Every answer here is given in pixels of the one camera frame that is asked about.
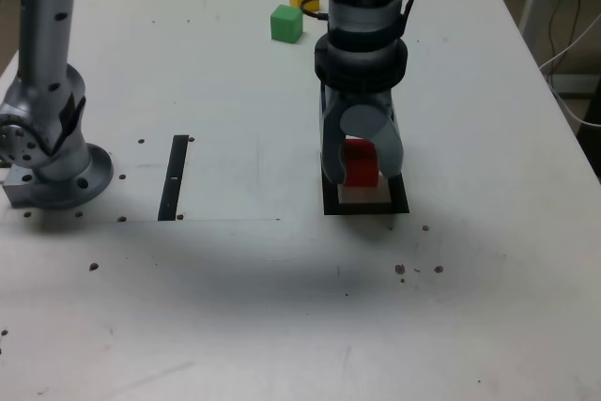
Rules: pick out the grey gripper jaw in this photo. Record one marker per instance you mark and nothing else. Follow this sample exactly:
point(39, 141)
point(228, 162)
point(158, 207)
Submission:
point(364, 121)
point(331, 147)

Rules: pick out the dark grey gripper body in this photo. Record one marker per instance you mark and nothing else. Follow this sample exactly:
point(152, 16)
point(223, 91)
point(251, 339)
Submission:
point(361, 97)

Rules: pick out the red cube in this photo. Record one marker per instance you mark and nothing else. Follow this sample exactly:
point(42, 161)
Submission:
point(361, 166)

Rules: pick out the green cube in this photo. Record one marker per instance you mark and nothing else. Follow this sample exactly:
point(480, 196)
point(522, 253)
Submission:
point(285, 25)

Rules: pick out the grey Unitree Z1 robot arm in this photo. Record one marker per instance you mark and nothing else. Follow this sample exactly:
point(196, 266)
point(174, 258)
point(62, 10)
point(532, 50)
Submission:
point(47, 20)

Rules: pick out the black tape square outline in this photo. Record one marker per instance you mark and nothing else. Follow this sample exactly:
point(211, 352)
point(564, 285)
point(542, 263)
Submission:
point(399, 204)

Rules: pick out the black tape strip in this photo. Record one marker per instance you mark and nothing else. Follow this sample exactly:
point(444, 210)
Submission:
point(173, 175)

